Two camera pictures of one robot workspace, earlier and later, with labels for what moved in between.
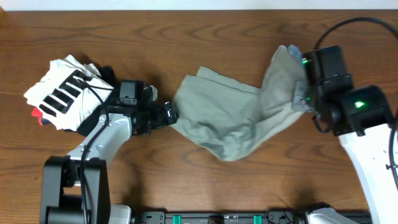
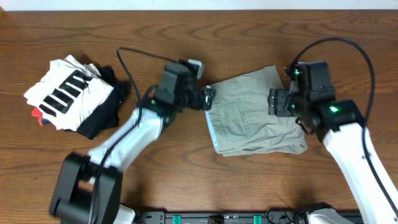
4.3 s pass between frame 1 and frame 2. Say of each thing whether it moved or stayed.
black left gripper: moved
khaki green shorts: moved
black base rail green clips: stayed
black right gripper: moved
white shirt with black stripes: stayed
